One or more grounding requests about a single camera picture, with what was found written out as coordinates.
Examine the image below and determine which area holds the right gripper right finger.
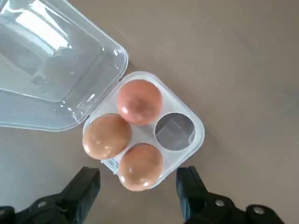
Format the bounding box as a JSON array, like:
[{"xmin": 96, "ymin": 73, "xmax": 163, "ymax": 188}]
[{"xmin": 176, "ymin": 165, "xmax": 287, "ymax": 224}]

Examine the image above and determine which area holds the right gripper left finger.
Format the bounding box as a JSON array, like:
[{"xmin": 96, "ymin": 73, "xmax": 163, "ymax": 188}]
[{"xmin": 0, "ymin": 166, "xmax": 101, "ymax": 224}]

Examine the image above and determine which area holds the brown egg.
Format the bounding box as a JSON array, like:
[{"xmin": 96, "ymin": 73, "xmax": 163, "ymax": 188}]
[
  {"xmin": 118, "ymin": 143, "xmax": 164, "ymax": 192},
  {"xmin": 116, "ymin": 79, "xmax": 163, "ymax": 126},
  {"xmin": 82, "ymin": 113, "xmax": 132, "ymax": 160}
]

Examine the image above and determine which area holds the transparent four-slot egg tray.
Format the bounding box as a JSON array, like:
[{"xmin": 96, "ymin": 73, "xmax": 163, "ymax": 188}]
[{"xmin": 0, "ymin": 0, "xmax": 206, "ymax": 189}]

